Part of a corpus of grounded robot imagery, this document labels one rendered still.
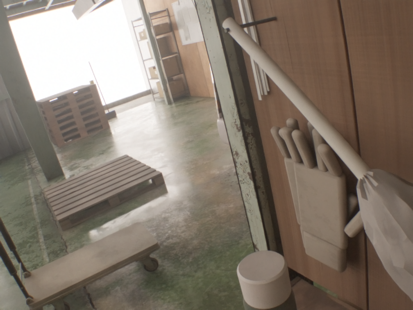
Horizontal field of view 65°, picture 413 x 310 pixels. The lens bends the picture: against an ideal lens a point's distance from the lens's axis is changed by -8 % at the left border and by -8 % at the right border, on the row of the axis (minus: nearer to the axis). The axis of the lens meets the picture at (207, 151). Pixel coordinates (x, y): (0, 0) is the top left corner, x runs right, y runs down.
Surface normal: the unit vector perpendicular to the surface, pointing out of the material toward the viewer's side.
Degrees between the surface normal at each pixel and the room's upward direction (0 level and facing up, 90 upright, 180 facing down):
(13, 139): 90
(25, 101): 90
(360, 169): 60
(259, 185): 90
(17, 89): 90
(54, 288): 0
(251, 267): 0
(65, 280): 0
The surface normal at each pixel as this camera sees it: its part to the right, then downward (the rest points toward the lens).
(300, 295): -0.24, -0.91
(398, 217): -0.38, -0.39
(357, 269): -0.81, 0.37
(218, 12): 0.53, 0.16
